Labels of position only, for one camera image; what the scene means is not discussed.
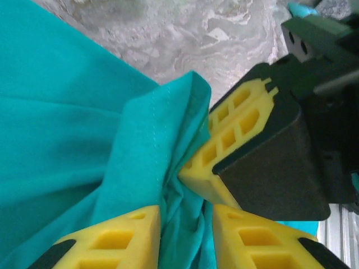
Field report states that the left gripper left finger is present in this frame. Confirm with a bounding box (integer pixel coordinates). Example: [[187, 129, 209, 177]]
[[27, 205, 162, 269]]

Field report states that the teal t-shirt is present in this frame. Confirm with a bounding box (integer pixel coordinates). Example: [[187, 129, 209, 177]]
[[0, 0, 320, 269]]

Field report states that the aluminium rail frame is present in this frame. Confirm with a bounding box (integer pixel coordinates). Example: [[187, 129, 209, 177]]
[[318, 203, 359, 269]]

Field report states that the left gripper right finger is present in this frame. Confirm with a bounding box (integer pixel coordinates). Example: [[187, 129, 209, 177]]
[[213, 204, 351, 269]]

